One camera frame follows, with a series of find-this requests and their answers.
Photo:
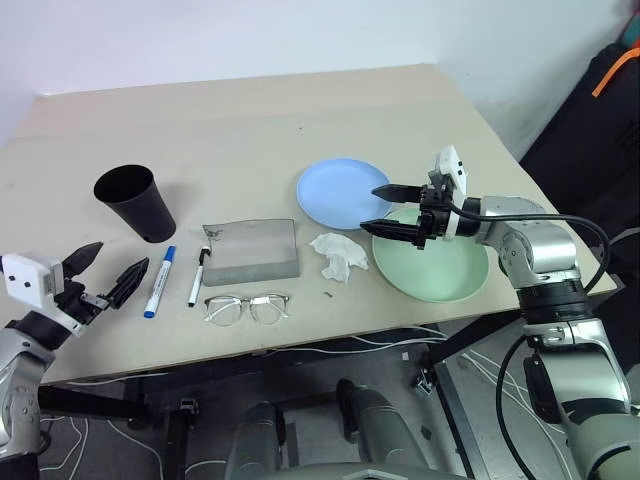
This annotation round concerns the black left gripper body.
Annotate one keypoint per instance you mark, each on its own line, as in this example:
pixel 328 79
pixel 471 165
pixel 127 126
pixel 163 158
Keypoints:
pixel 80 302

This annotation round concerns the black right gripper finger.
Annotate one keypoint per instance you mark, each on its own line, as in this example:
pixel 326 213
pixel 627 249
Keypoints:
pixel 400 193
pixel 395 230

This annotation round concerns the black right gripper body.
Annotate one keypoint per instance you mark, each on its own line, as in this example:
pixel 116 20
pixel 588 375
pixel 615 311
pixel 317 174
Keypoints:
pixel 434 215

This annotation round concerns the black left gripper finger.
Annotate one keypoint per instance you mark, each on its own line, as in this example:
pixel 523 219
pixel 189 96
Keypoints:
pixel 82 257
pixel 127 282

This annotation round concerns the blue whiteboard marker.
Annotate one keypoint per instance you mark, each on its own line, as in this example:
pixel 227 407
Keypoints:
pixel 159 282

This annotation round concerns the light green plate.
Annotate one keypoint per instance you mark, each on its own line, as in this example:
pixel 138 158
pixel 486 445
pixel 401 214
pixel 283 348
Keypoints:
pixel 435 272

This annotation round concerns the white tissue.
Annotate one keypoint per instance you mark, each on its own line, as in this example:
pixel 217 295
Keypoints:
pixel 340 252

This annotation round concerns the white marker with black cap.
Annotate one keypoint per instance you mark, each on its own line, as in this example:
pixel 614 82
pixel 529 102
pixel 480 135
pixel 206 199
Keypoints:
pixel 196 282

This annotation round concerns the clear frame eyeglasses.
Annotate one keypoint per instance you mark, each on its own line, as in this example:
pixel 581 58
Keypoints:
pixel 250 301

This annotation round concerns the grey glasses case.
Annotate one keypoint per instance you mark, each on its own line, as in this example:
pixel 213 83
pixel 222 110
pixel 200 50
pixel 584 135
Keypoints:
pixel 250 245

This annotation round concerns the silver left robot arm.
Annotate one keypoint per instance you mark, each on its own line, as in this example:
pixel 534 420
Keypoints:
pixel 20 365

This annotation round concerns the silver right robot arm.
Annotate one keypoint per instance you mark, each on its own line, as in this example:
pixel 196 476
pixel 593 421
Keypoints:
pixel 545 245

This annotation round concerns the light blue plate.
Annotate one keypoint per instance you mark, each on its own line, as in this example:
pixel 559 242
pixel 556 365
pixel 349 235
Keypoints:
pixel 335 192

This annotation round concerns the black plastic cup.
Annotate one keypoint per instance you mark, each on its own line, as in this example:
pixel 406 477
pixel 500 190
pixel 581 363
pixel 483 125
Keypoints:
pixel 142 210

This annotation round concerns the black bag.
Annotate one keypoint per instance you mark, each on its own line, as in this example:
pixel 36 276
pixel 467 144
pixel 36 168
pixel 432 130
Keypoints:
pixel 580 150

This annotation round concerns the grey rounded shape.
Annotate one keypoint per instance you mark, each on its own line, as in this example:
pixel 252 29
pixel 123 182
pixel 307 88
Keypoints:
pixel 257 435
pixel 385 430

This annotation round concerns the teal object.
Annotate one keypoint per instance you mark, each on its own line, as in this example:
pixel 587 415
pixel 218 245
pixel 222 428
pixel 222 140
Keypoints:
pixel 631 31

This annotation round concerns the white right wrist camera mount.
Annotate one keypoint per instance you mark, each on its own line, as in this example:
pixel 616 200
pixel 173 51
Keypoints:
pixel 452 165

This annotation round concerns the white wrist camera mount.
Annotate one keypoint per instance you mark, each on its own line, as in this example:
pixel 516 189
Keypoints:
pixel 452 165
pixel 25 277

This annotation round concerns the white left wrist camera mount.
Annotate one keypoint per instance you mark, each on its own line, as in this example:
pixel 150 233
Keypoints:
pixel 25 277

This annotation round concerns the silver metal bracket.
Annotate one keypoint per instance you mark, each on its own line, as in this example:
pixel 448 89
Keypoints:
pixel 424 382

